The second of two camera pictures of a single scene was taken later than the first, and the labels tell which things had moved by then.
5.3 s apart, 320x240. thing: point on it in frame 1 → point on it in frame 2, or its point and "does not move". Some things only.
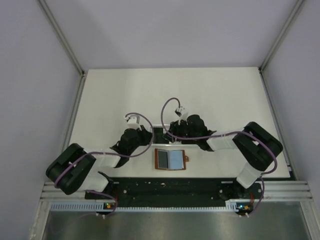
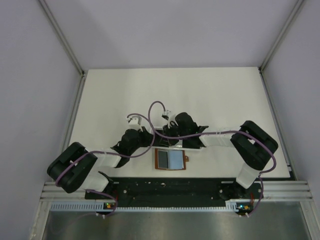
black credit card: [158, 130] → [164, 142]
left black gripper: [144, 133] does not move
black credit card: [163, 159] does not move
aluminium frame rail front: [274, 190] does not move
